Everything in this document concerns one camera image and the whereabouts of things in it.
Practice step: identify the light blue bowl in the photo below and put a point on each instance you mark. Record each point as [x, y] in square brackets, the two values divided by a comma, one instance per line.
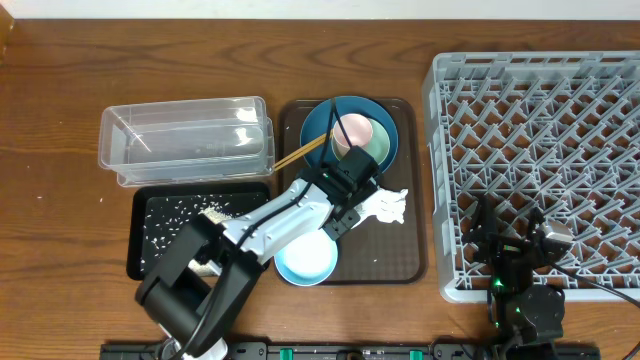
[309, 260]

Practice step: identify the clear plastic bin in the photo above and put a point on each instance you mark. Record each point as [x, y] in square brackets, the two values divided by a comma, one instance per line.
[187, 141]

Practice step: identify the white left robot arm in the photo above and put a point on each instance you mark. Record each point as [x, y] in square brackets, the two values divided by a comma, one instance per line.
[199, 286]

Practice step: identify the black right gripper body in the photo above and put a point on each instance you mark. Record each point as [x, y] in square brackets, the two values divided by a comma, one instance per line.
[508, 272]

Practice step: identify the grey dishwasher rack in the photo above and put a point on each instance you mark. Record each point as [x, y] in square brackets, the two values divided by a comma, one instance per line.
[556, 130]

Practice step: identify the pile of white rice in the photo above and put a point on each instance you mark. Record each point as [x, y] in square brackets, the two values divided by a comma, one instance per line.
[215, 215]

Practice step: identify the dark blue plate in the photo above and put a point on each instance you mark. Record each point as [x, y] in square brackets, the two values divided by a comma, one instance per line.
[316, 122]

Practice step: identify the light green bowl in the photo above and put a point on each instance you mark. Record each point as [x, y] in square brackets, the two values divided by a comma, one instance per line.
[379, 145]

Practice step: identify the black plastic tray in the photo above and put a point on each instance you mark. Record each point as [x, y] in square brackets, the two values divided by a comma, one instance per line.
[243, 197]

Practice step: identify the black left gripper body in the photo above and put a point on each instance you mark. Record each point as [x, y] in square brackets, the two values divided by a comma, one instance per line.
[345, 223]

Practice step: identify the white napkin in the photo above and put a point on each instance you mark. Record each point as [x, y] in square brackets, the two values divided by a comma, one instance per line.
[385, 205]

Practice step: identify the pink cup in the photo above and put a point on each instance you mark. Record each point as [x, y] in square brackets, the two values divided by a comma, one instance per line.
[352, 130]

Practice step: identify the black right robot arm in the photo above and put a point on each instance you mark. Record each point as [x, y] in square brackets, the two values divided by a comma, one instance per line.
[528, 315]

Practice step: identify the brown serving tray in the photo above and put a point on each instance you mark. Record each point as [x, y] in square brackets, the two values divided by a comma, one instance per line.
[379, 253]

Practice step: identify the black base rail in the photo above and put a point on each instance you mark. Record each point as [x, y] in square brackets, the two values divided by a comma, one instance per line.
[435, 351]

